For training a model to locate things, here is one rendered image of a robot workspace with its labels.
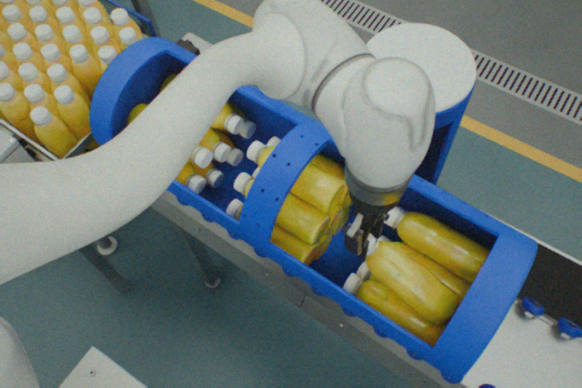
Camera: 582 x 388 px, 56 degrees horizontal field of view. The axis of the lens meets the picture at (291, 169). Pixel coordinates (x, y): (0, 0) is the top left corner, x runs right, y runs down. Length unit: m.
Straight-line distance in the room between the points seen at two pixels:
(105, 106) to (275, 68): 0.60
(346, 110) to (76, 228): 0.32
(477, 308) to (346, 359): 1.24
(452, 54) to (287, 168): 0.61
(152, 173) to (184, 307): 1.78
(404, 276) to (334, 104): 0.42
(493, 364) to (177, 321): 1.32
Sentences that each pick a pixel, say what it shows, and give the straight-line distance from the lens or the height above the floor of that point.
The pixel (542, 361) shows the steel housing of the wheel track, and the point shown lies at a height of 0.93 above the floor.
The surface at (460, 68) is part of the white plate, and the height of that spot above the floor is 1.04.
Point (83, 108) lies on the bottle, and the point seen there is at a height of 1.04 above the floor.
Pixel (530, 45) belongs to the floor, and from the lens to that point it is 2.98.
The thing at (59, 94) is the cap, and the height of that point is 1.10.
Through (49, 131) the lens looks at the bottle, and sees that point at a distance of 1.37.
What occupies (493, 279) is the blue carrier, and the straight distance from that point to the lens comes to 0.93.
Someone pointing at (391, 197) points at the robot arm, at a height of 1.44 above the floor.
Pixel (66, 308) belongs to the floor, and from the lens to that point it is 2.36.
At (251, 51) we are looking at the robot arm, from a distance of 0.62.
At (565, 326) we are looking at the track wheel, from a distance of 1.23.
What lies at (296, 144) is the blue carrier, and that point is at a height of 1.23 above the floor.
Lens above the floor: 2.08
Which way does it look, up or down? 60 degrees down
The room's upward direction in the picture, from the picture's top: 5 degrees counter-clockwise
